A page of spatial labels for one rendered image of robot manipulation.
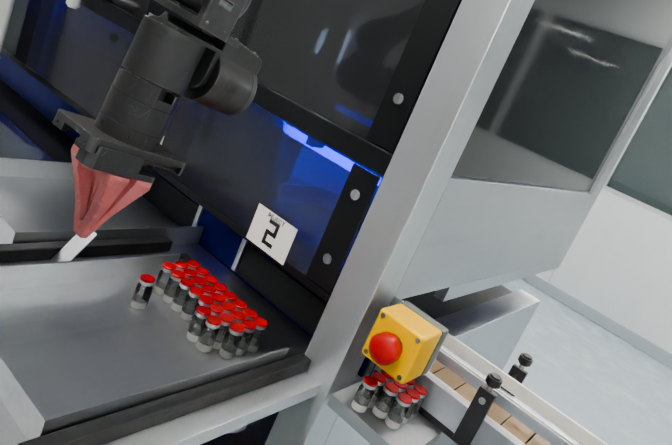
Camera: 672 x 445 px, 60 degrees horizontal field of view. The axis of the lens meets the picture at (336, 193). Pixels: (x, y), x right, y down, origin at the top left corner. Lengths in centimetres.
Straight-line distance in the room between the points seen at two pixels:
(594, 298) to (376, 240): 470
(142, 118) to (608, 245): 500
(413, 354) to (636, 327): 469
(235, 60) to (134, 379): 38
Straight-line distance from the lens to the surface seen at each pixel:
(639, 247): 532
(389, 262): 77
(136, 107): 52
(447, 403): 89
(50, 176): 121
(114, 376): 74
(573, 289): 545
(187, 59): 52
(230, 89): 57
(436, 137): 74
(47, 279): 87
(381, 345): 75
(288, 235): 86
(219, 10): 51
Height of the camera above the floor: 132
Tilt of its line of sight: 14 degrees down
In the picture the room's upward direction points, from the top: 23 degrees clockwise
